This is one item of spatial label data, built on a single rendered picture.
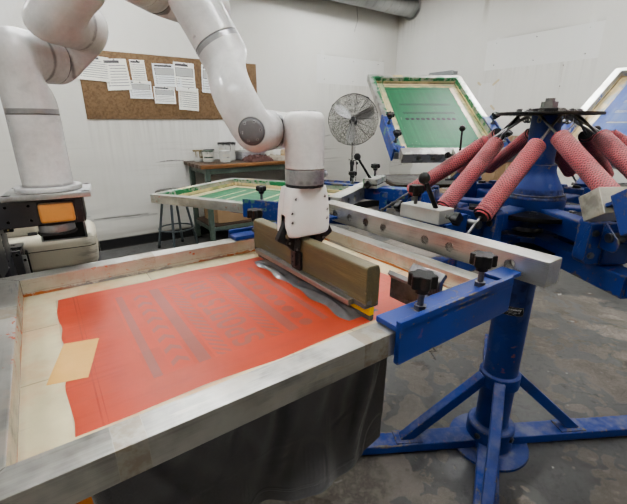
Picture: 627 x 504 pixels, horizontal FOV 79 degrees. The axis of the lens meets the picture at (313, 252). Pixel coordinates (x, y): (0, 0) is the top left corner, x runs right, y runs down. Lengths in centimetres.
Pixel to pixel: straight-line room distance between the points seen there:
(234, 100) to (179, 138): 393
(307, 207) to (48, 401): 49
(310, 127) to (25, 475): 59
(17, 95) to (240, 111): 47
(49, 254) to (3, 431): 112
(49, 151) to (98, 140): 348
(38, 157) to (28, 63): 18
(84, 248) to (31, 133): 67
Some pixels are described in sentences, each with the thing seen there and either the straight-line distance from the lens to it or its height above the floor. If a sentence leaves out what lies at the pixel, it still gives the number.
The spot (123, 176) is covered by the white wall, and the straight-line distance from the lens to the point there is 450.
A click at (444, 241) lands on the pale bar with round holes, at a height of 103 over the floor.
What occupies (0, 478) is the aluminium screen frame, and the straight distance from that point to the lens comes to 46.
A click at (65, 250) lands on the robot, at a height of 86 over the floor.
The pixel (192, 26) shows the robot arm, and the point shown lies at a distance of 78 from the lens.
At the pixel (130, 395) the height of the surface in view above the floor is 95.
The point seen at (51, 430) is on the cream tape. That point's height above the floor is 95.
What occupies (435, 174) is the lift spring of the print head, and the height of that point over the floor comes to 111.
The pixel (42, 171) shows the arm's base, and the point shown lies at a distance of 98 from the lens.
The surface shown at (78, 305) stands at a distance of 84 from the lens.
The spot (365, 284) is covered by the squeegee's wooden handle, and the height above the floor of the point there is 103.
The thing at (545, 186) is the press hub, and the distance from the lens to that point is 142.
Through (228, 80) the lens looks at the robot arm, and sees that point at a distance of 71.
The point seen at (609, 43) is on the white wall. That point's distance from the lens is 497.
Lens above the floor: 127
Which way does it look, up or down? 19 degrees down
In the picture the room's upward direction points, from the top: straight up
